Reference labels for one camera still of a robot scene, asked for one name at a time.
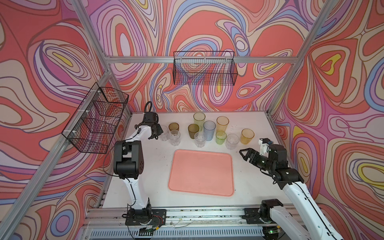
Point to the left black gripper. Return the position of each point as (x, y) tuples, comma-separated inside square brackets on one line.
[(159, 130)]

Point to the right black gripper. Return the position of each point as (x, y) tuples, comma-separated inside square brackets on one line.
[(249, 151)]

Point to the clear short glass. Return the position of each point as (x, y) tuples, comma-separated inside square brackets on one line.
[(232, 141), (175, 137), (200, 139), (164, 135)]

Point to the olive brown short cup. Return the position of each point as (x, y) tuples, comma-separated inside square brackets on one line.
[(193, 129)]

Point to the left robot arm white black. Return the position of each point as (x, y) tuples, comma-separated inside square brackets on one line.
[(129, 163)]

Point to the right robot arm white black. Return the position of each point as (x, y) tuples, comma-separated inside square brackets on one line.
[(316, 226)]

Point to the pink plastic tray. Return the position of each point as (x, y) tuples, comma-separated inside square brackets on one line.
[(200, 172)]

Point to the amber cup far right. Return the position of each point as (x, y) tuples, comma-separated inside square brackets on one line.
[(246, 136)]

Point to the green short cup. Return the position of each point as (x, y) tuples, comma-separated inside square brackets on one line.
[(221, 137)]

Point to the tall orange cup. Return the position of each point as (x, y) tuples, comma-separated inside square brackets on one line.
[(222, 124)]

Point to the tall yellow-green cup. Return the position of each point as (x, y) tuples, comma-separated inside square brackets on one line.
[(199, 119)]

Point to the tall blue cup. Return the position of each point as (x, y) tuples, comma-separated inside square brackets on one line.
[(209, 128)]

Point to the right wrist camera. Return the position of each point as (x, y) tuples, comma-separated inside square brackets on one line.
[(264, 145)]

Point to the black wire basket left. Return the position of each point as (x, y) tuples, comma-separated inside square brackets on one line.
[(96, 120)]

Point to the black wire basket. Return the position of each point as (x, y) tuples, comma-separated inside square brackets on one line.
[(208, 68), (96, 120)]

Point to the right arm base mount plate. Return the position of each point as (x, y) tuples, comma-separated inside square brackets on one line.
[(252, 216)]

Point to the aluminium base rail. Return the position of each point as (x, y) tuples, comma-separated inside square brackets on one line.
[(175, 217)]

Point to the black wire basket back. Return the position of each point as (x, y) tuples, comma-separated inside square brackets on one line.
[(208, 68)]

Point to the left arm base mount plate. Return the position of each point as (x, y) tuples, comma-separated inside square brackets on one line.
[(145, 217)]

